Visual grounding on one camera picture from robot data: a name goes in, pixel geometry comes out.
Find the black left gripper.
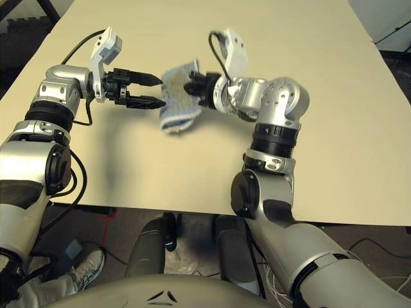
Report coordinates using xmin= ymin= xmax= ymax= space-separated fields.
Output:
xmin=102 ymin=67 xmax=167 ymax=110

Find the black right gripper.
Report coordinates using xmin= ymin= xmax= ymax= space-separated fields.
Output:
xmin=183 ymin=70 xmax=220 ymax=108

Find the blue and white knitted rag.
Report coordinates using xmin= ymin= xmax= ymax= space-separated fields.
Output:
xmin=158 ymin=58 xmax=202 ymax=136

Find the black metal pole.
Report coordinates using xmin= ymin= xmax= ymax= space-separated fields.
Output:
xmin=40 ymin=0 xmax=62 ymax=19

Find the black foam floor mat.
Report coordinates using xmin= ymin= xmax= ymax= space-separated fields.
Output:
xmin=0 ymin=0 xmax=62 ymax=98

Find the grey left robot leg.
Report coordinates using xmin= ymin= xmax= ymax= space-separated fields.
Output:
xmin=124 ymin=218 xmax=166 ymax=280

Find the grey robot leg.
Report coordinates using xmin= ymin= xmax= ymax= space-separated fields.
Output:
xmin=124 ymin=218 xmax=166 ymax=280
xmin=213 ymin=214 xmax=263 ymax=295

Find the grey right robot leg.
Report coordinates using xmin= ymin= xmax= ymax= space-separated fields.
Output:
xmin=213 ymin=214 xmax=263 ymax=295

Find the small grey box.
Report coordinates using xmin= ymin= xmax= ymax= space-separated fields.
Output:
xmin=64 ymin=241 xmax=84 ymax=259

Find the clear plastic sheet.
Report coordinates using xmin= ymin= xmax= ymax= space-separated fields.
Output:
xmin=164 ymin=237 xmax=226 ymax=278

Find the white sneaker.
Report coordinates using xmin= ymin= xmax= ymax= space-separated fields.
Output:
xmin=68 ymin=248 xmax=107 ymax=291

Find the grey robot torso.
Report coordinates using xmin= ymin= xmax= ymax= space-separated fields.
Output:
xmin=75 ymin=273 xmax=292 ymax=308

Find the grey metal cabinet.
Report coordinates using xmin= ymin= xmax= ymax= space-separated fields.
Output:
xmin=369 ymin=0 xmax=411 ymax=53

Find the beige trouser leg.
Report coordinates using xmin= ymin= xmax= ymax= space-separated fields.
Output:
xmin=17 ymin=274 xmax=78 ymax=308

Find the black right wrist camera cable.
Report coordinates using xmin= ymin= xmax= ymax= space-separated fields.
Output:
xmin=208 ymin=30 xmax=232 ymax=80

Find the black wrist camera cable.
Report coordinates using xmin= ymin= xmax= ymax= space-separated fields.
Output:
xmin=61 ymin=29 xmax=107 ymax=65
xmin=208 ymin=30 xmax=232 ymax=80

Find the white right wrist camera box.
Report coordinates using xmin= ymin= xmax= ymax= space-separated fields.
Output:
xmin=221 ymin=28 xmax=250 ymax=80

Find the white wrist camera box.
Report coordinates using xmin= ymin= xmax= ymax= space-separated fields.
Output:
xmin=221 ymin=28 xmax=250 ymax=80
xmin=90 ymin=26 xmax=125 ymax=104

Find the black left forearm cable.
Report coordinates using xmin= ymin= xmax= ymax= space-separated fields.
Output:
xmin=73 ymin=96 xmax=94 ymax=127

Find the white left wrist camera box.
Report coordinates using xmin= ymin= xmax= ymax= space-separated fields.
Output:
xmin=90 ymin=26 xmax=125 ymax=104

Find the black left wrist camera cable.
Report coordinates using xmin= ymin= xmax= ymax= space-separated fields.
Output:
xmin=61 ymin=29 xmax=107 ymax=65

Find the black left upper arm cable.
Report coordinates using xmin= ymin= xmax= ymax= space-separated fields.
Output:
xmin=30 ymin=150 xmax=89 ymax=248

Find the black handle with cyan light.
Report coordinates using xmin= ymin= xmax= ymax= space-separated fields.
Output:
xmin=162 ymin=211 xmax=179 ymax=253

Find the red cable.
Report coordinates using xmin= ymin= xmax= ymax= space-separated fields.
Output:
xmin=101 ymin=214 xmax=113 ymax=246

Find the white cable bundle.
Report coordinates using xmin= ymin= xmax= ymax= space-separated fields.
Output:
xmin=261 ymin=253 xmax=292 ymax=308

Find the black floor cable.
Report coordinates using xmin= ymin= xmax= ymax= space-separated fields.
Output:
xmin=347 ymin=236 xmax=411 ymax=258

